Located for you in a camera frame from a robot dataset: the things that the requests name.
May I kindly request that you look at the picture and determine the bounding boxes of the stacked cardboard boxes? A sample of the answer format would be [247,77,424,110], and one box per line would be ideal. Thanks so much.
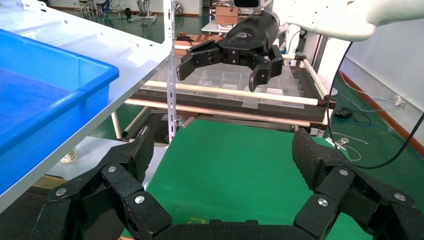
[215,5,240,26]

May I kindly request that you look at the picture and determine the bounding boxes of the white metal shelf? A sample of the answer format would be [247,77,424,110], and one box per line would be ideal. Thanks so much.
[0,0,174,215]

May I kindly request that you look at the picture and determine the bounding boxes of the dark monitor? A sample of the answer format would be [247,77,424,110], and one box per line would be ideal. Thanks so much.
[233,0,263,8]

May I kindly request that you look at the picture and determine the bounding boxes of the clear plastic compartment box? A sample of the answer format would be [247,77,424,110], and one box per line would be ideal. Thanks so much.
[145,59,306,109]

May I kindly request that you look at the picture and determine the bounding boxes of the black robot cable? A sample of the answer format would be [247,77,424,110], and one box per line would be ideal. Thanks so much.
[325,41,424,170]

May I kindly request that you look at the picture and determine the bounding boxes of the white perforated shelf post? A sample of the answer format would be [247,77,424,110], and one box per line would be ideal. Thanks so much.
[163,0,178,144]

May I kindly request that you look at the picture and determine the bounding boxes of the white cup green print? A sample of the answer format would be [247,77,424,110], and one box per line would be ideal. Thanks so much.
[60,147,79,164]

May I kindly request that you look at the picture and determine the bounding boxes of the black power adapter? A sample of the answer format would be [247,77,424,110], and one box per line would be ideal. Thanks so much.
[333,107,355,120]

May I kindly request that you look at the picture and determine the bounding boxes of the silver cloth clip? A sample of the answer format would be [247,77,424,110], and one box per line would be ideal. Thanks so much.
[325,135,350,151]
[175,113,196,128]

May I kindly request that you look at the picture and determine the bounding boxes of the white background table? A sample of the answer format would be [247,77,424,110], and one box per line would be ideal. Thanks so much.
[200,20,238,34]

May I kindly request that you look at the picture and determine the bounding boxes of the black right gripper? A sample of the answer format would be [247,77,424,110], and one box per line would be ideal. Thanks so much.
[176,12,285,93]

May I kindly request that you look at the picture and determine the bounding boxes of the white floor stand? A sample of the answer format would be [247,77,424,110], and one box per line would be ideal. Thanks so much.
[127,0,159,23]

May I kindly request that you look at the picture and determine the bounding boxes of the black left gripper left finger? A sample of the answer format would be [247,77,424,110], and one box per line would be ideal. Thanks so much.
[29,125,173,240]

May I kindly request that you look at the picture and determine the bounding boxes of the green table cloth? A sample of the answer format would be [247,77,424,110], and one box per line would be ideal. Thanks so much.
[120,117,424,240]

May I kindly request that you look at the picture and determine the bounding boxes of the blue plastic tray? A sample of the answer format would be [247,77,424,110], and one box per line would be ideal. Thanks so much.
[0,28,121,197]

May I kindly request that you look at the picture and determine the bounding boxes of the white wall plug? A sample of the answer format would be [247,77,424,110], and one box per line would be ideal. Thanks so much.
[393,94,408,108]

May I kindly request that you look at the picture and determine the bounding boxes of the wooden framed black tray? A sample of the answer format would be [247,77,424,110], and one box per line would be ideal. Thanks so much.
[0,172,72,240]

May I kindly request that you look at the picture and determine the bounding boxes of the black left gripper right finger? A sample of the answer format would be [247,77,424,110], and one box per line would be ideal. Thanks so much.
[291,128,424,240]

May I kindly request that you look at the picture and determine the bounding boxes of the wooden crate with cables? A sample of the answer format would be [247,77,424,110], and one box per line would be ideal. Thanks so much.
[174,30,221,56]

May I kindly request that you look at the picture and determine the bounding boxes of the white pipe rack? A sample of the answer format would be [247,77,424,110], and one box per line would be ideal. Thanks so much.
[110,52,338,138]

